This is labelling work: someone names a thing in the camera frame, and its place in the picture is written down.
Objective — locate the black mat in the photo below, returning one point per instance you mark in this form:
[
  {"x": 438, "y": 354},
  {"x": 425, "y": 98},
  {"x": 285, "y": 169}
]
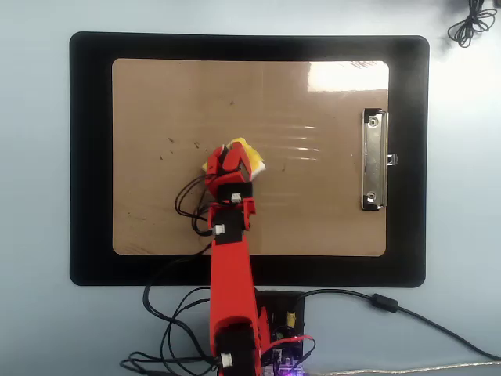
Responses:
[{"x": 90, "y": 156}]

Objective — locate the controller board with LED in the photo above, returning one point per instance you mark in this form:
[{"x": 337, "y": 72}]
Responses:
[{"x": 289, "y": 364}]

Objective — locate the metal clipboard clip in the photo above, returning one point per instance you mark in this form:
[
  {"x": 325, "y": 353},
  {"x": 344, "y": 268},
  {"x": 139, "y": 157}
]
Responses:
[{"x": 373, "y": 164}]

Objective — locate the brown clipboard board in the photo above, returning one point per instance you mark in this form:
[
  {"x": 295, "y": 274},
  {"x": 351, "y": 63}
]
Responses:
[{"x": 293, "y": 219}]

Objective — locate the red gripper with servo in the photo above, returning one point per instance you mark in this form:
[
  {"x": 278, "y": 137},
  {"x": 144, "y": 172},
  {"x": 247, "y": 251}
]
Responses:
[{"x": 231, "y": 178}]

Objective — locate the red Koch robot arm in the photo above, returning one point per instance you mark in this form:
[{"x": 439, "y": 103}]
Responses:
[{"x": 231, "y": 282}]

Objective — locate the yellow sponge with black knob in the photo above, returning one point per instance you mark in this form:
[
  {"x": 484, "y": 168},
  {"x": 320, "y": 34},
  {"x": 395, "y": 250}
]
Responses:
[{"x": 256, "y": 160}]

